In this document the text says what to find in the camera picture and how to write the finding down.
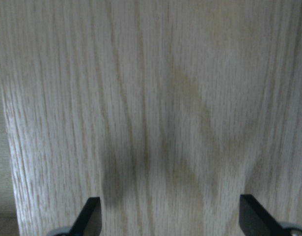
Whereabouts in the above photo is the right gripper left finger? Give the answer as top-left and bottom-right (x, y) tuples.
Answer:
(46, 196), (103, 236)

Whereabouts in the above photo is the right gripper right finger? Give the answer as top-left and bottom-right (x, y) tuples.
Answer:
(239, 194), (302, 236)

